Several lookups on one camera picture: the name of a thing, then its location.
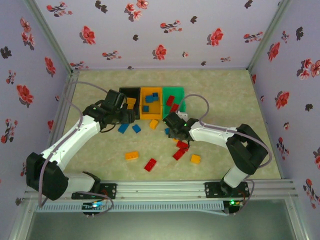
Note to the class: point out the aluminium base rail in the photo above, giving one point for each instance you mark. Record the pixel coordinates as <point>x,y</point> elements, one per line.
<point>160,187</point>

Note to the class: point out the aluminium frame post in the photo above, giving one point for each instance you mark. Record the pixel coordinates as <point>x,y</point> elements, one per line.
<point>268,32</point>
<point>47,35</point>

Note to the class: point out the orange plastic bin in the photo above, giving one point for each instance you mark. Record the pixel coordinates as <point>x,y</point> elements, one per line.
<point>151,116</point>

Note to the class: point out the red lego brick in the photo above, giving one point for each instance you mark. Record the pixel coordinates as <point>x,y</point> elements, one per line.
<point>150,165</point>
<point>182,145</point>
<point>179,154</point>
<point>170,100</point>
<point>174,108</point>

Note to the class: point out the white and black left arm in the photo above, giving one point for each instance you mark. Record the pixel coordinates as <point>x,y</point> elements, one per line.
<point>75,137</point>

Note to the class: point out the aluminium side rail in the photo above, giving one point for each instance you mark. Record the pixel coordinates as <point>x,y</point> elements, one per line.
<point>61,112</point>

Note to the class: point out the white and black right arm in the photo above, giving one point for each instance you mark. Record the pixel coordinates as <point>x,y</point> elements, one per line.
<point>212,133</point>

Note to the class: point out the yellow tall square lego brick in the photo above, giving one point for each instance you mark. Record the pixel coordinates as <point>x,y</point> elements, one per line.
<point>154,124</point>

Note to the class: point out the grey metal panel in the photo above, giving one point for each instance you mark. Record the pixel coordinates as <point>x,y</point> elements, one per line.
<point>160,227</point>

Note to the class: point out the black plastic bin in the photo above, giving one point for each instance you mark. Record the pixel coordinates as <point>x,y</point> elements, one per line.
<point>136,91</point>

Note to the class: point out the blue tall square lego brick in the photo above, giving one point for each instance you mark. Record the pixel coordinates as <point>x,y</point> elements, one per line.
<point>136,128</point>

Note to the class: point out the green plastic bin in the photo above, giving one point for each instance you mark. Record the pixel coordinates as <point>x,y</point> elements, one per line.
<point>178,91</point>

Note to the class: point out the blue eight-stud lego brick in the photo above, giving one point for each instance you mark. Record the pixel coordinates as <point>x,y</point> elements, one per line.
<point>123,128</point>

